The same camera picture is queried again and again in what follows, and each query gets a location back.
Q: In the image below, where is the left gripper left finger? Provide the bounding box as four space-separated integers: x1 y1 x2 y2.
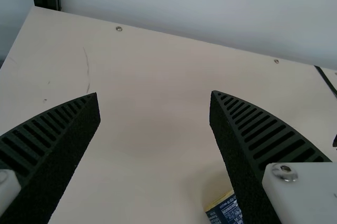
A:
0 92 101 224

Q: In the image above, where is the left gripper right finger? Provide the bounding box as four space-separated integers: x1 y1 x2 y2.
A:
209 90 337 224

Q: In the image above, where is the rectangular tin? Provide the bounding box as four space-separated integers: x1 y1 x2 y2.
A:
204 189 244 224

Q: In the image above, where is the black strip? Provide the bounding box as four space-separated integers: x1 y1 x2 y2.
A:
314 65 337 92

